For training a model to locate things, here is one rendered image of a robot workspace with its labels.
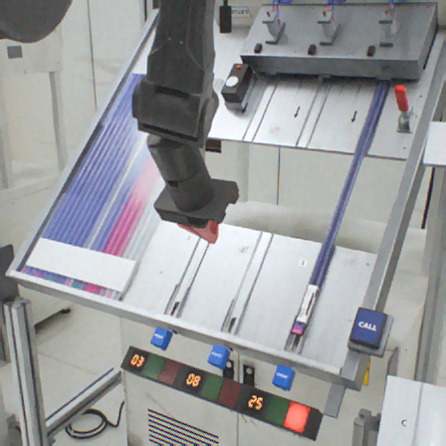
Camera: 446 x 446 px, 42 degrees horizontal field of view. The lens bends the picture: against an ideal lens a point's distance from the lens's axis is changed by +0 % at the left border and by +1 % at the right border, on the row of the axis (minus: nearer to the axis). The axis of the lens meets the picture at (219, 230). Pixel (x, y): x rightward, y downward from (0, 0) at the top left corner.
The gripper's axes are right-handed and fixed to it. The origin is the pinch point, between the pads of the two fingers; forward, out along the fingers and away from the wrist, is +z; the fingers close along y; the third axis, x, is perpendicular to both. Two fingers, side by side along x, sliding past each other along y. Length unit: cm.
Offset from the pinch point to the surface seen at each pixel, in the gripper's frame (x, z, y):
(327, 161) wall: -148, 139, 50
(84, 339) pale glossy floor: -19, 119, 105
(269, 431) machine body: 4, 69, 5
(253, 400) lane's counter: 14.7, 19.1, -7.9
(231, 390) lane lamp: 14.3, 19.0, -4.0
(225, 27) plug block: -37.5, -9.1, 12.5
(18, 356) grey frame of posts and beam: 17, 34, 50
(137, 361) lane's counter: 14.5, 19.3, 13.6
